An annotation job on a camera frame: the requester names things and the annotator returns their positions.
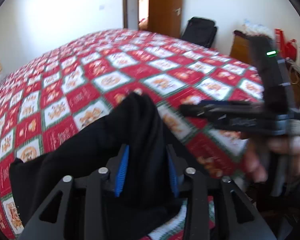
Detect black pants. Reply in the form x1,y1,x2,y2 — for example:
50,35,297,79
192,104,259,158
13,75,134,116
9,93,203,239

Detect person's right hand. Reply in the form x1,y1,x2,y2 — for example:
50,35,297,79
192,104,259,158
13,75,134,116
242,134,300,183

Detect red plastic bag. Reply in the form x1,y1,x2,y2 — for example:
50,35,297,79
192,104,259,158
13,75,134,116
275,28,297,61

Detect wooden cabinet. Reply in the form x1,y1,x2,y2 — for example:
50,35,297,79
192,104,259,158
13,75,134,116
230,30,300,108

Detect red patchwork cartoon bedspread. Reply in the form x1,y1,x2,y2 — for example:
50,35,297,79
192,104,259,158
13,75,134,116
0,29,262,239

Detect black folding chair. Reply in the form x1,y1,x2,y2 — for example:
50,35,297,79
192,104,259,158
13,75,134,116
181,17,218,48

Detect brown wooden door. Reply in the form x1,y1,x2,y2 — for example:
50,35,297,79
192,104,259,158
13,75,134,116
148,0,183,38

